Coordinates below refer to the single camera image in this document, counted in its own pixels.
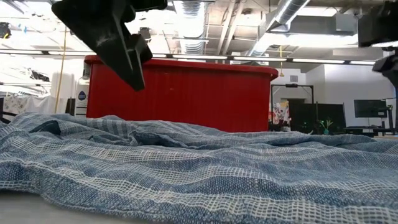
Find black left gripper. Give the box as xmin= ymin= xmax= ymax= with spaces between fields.
xmin=51 ymin=0 xmax=169 ymax=91

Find red plastic bin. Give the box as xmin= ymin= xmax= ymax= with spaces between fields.
xmin=83 ymin=55 xmax=279 ymax=133

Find striped blue-green towel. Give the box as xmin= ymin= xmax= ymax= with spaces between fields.
xmin=0 ymin=111 xmax=398 ymax=224

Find black ceiling lamp yellow band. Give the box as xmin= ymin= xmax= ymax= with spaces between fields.
xmin=138 ymin=27 xmax=152 ymax=40

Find clear spray bottle grey trigger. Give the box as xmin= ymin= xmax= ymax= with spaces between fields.
xmin=74 ymin=63 xmax=91 ymax=118

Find black box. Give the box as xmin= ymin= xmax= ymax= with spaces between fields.
xmin=64 ymin=97 xmax=76 ymax=116

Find white patterned cloth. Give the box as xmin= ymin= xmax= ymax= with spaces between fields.
xmin=2 ymin=95 xmax=70 ymax=116

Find floral patterned cloth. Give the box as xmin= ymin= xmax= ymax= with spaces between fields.
xmin=269 ymin=100 xmax=292 ymax=132

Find dark wide display screens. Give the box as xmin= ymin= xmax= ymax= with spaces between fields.
xmin=289 ymin=102 xmax=346 ymax=134

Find small green potted plant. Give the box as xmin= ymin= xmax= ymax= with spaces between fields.
xmin=319 ymin=119 xmax=334 ymax=136

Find black computer monitor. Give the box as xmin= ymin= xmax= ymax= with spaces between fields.
xmin=353 ymin=99 xmax=388 ymax=119

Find dark office desk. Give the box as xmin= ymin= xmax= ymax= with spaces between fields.
xmin=343 ymin=125 xmax=398 ymax=138

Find silver corrugated air duct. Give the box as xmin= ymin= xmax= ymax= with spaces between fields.
xmin=172 ymin=0 xmax=208 ymax=56

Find ceiling light strip rail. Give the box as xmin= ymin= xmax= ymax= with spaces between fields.
xmin=0 ymin=48 xmax=377 ymax=66

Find silver spiral air duct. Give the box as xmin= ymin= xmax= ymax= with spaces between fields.
xmin=247 ymin=0 xmax=312 ymax=57

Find black metal stand frame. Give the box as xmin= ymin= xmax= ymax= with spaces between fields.
xmin=271 ymin=83 xmax=315 ymax=125

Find grey rectangular air duct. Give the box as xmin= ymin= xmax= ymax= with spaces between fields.
xmin=267 ymin=14 xmax=358 ymax=35

